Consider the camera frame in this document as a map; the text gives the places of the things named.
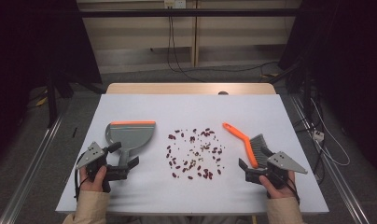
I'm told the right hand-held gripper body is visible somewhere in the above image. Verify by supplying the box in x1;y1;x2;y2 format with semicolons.
244;150;309;190

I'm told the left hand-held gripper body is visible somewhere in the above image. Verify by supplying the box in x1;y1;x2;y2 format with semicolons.
75;141;130;193

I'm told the orange brush with grey bristles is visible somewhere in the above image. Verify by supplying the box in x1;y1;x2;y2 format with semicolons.
222;121;272;170

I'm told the grey dustpan with orange edge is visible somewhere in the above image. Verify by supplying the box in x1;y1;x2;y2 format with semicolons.
105;120;157;169

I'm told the heap of red beans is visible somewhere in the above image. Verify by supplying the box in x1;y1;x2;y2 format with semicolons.
165;127;227;181

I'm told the person's left hand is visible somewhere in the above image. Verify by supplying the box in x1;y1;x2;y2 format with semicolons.
78;164;108;193

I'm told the person's right hand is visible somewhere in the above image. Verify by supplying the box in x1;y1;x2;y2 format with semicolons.
258;170;299;200

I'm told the black metal stand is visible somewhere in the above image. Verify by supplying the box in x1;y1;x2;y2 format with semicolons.
44;69;60;129

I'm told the wooden table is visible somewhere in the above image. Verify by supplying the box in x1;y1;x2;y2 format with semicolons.
105;82;277;95

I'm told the black horizontal bar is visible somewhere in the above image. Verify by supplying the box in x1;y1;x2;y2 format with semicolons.
78;8;302;18

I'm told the left hand-held gripper black cable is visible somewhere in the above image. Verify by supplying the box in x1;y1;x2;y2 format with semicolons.
73;151;86;201

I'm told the hand-held gripper black cable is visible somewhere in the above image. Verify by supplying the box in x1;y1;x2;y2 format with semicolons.
73;151;86;201
286;177;301;205

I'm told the right hand-held gripper black cable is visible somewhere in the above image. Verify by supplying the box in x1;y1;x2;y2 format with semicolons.
286;177;301;205

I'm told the aluminium floor rail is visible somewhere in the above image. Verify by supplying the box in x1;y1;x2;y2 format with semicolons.
288;94;370;224
0;114;65;224

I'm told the white cable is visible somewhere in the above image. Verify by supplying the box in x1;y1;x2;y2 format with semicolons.
310;97;351;167

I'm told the black hanging cable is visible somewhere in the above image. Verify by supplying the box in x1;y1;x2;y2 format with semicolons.
166;15;209;84

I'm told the white wall socket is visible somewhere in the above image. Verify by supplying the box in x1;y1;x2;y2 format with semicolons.
163;0;187;9

